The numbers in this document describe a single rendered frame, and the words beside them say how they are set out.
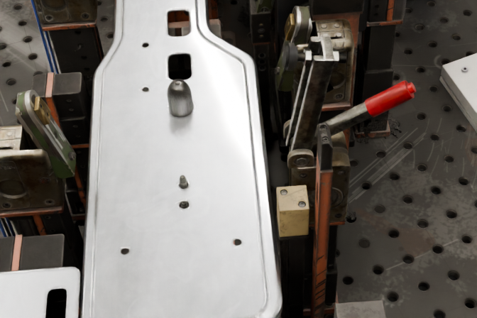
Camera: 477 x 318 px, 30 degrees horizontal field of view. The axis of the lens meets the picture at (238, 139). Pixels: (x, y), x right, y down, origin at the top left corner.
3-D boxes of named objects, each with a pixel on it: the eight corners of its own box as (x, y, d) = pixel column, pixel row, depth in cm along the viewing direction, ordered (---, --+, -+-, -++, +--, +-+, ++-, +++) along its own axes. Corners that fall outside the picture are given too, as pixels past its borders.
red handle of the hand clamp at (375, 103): (285, 128, 105) (405, 67, 98) (296, 137, 106) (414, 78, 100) (289, 155, 102) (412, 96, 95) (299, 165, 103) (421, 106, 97)
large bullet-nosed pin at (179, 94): (170, 107, 119) (165, 73, 114) (193, 106, 119) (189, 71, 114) (170, 125, 117) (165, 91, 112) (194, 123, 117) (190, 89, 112)
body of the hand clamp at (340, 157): (288, 282, 133) (287, 130, 106) (333, 278, 133) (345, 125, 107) (292, 317, 130) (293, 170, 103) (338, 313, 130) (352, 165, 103)
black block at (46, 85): (59, 192, 146) (18, 67, 124) (125, 187, 146) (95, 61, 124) (57, 232, 141) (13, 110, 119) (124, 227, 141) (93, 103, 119)
